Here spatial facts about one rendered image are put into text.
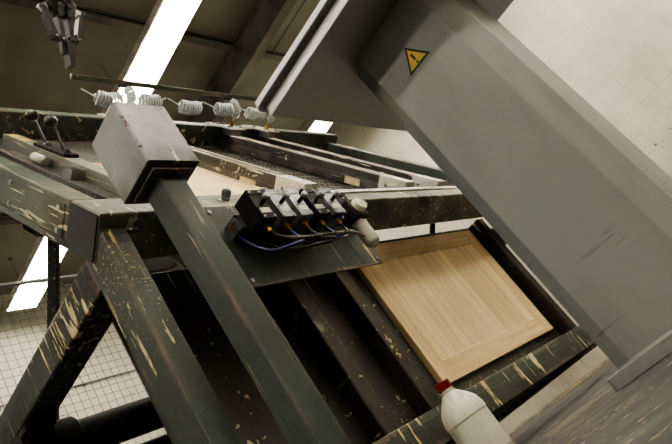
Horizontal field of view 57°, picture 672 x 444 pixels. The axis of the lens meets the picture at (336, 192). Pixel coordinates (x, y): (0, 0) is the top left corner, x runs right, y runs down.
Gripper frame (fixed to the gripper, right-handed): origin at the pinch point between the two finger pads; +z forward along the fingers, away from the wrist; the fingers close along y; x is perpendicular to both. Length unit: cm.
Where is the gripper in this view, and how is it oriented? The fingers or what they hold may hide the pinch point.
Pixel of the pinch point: (68, 55)
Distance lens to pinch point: 179.8
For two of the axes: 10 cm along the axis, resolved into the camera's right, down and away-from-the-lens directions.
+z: 2.4, 9.5, -2.0
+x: 7.4, -3.1, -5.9
